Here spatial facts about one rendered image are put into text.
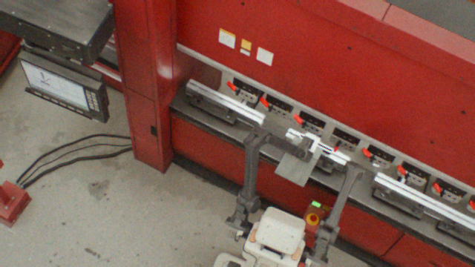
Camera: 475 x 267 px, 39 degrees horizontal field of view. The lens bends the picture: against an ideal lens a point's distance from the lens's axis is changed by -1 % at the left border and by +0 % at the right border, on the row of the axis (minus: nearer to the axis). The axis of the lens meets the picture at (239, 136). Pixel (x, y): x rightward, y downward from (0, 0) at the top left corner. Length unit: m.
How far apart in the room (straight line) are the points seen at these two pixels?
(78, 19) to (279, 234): 1.36
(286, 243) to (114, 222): 1.74
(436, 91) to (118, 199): 2.54
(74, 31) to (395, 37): 1.37
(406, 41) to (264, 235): 1.16
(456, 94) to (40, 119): 3.14
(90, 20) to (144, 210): 1.96
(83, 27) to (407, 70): 1.41
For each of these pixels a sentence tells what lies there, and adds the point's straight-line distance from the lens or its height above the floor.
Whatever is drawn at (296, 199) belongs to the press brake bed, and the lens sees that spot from 4.27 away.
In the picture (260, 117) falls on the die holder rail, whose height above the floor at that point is 0.97.
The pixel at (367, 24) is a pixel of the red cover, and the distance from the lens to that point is 2.78.
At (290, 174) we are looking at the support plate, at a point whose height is 1.00.
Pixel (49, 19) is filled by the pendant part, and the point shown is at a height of 1.95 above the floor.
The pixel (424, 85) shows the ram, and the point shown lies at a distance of 2.98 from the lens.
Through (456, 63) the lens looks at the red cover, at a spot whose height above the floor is 2.26.
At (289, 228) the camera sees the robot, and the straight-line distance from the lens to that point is 3.23.
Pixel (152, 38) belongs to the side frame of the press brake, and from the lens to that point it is 3.30.
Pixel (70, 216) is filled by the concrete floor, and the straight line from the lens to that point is 4.75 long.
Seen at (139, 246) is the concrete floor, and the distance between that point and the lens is 4.63.
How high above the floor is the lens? 4.43
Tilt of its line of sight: 64 degrees down
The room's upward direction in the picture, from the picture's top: 9 degrees clockwise
